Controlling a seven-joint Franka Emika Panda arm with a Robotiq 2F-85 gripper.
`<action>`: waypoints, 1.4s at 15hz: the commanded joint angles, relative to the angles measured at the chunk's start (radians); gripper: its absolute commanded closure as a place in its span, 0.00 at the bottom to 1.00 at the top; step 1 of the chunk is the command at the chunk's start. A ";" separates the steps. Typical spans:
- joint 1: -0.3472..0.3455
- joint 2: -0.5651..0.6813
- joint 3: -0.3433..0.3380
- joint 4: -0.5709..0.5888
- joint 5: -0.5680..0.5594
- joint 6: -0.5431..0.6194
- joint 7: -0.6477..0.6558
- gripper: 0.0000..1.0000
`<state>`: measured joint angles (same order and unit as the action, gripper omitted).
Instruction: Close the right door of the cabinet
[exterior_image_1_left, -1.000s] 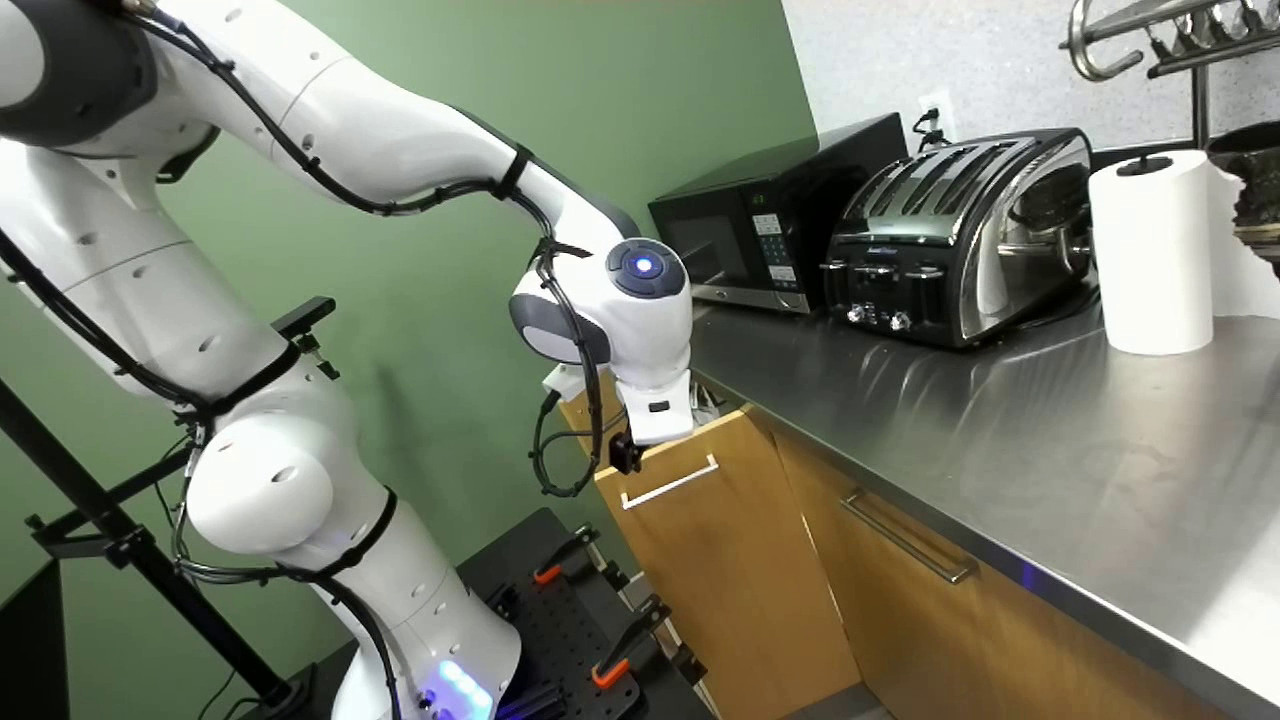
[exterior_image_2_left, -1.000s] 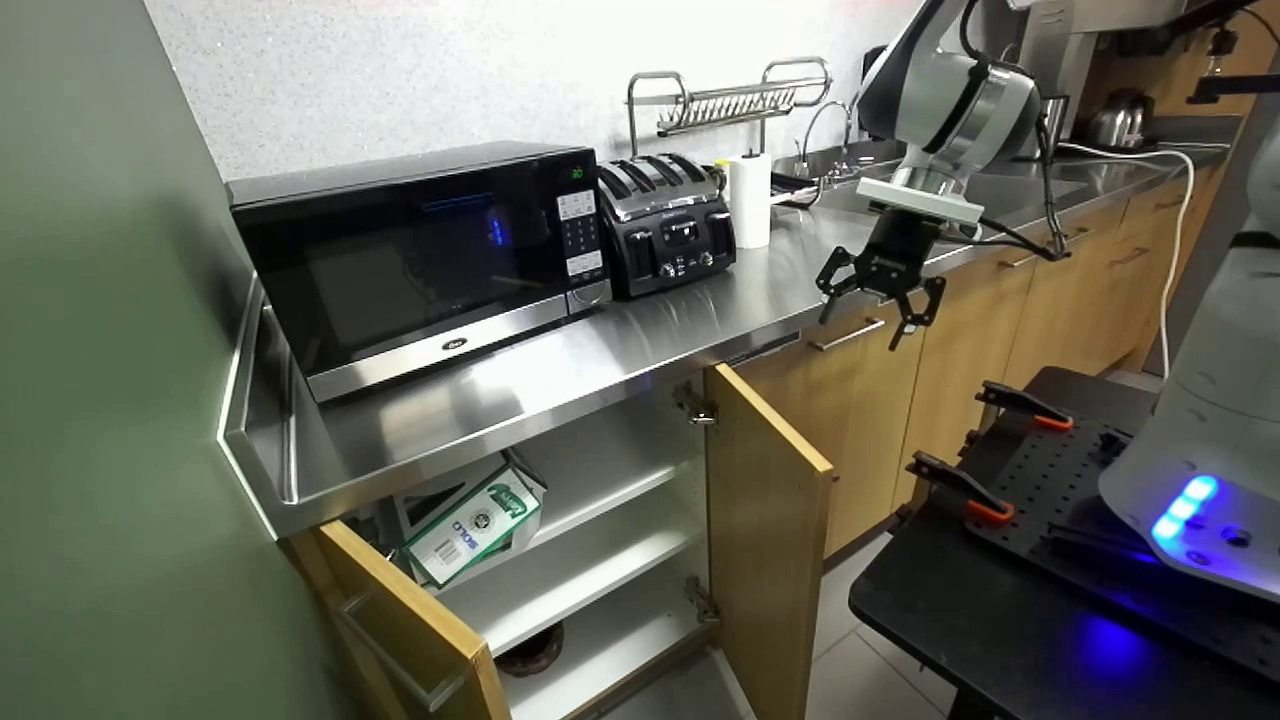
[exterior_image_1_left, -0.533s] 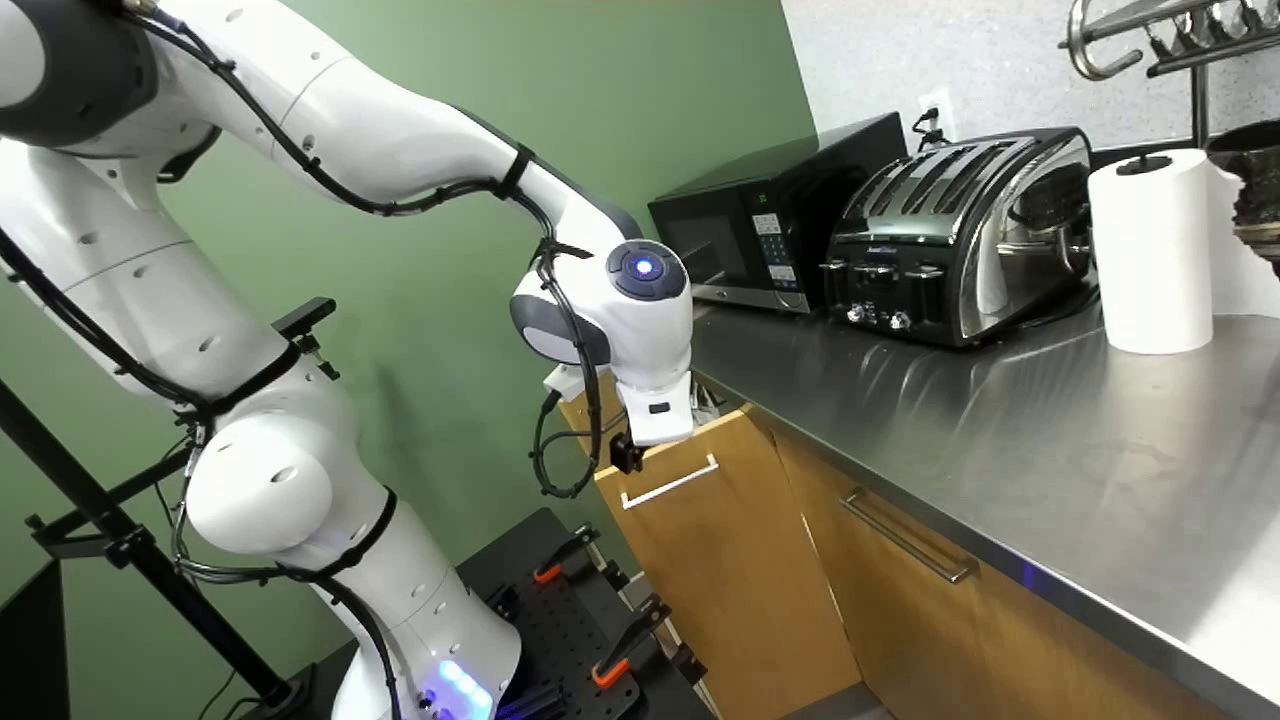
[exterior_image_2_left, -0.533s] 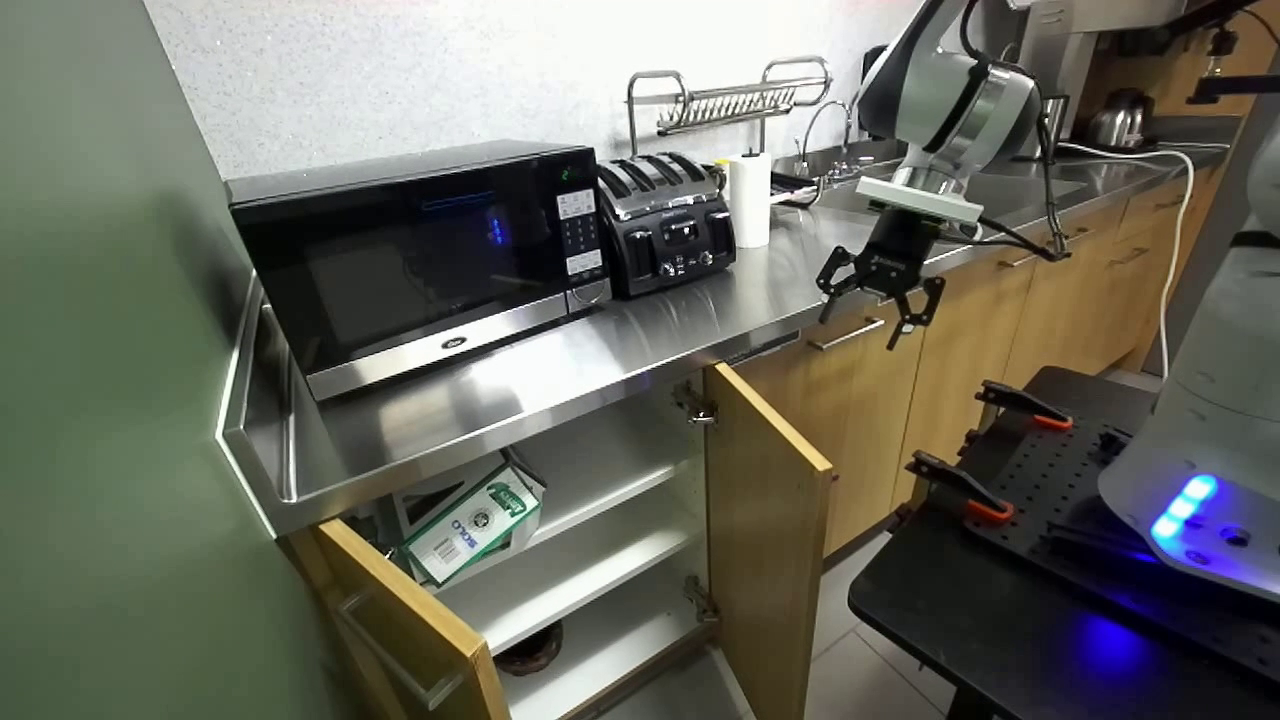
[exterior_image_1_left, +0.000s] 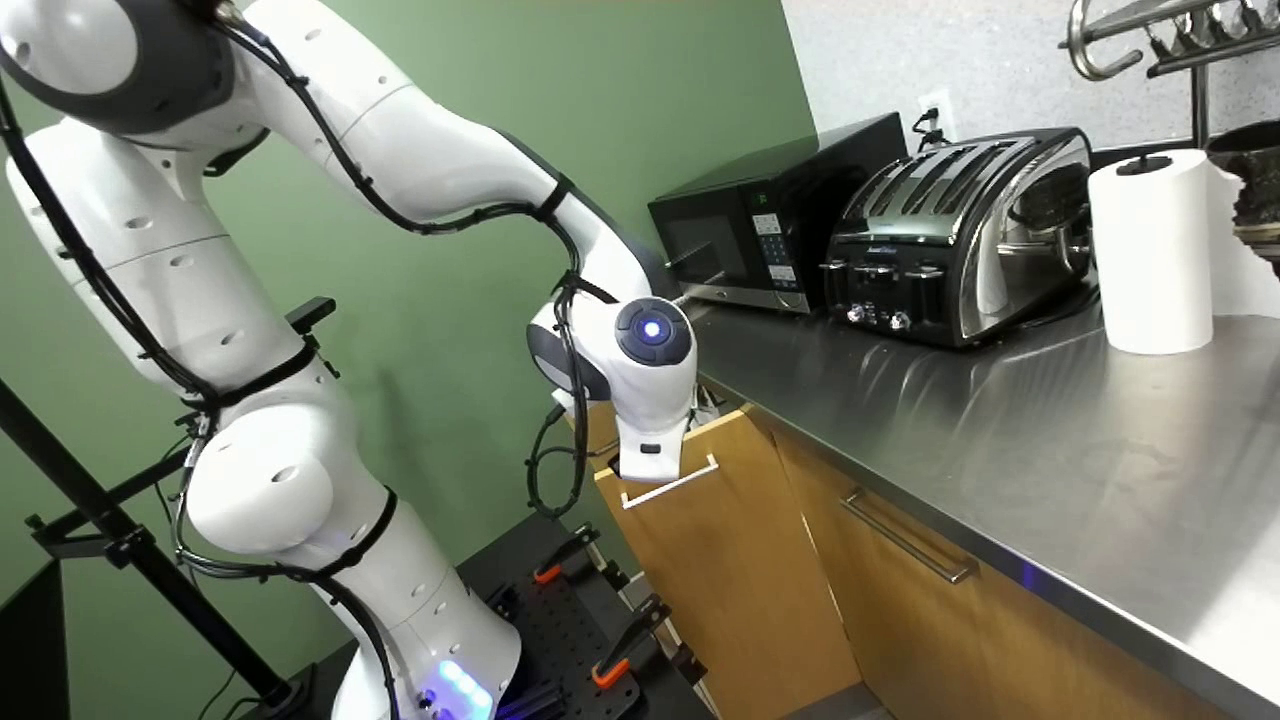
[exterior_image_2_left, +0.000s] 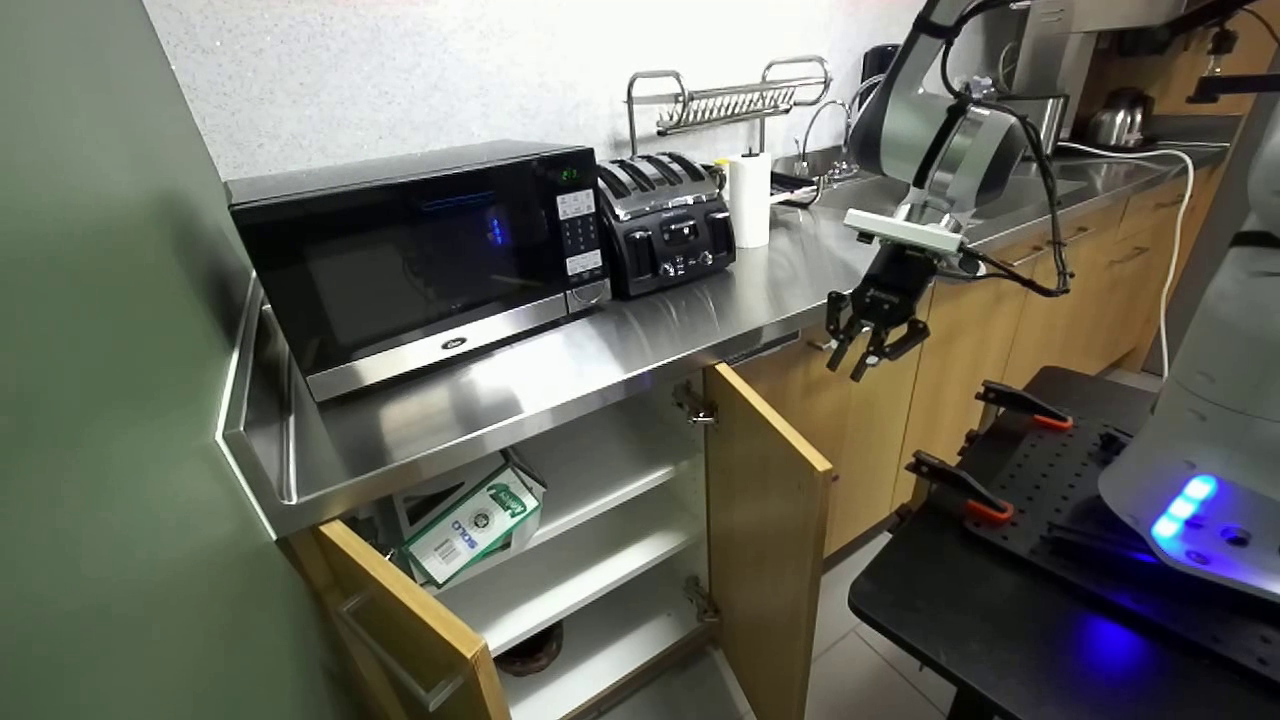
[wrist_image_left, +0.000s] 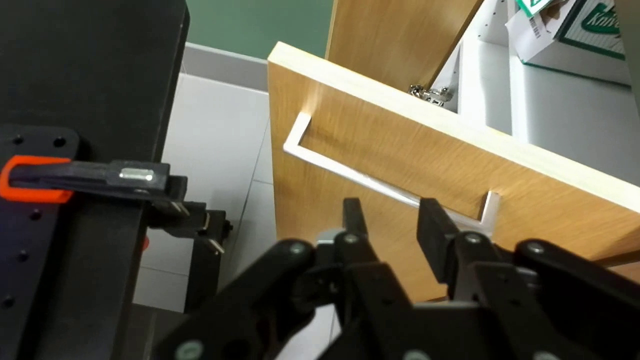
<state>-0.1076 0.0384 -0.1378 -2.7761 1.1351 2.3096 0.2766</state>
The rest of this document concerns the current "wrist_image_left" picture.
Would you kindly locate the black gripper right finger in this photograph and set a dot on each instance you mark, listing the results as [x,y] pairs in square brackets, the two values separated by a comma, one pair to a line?
[533,287]

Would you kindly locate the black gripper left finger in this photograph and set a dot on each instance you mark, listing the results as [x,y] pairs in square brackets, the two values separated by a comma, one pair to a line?
[280,287]

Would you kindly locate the wooden cabinet with steel counter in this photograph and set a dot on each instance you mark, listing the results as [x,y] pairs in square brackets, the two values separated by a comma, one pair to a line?
[567,120]

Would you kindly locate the silver door hinge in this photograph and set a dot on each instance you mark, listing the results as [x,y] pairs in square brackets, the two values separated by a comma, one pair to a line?
[433,95]

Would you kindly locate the black clamp orange grip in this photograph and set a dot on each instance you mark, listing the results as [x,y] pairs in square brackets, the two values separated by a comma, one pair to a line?
[100,176]

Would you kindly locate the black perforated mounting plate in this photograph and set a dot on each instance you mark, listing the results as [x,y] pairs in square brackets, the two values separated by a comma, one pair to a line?
[33,266]

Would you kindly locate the green and white box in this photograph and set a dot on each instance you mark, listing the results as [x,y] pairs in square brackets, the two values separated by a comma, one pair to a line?
[580,32]

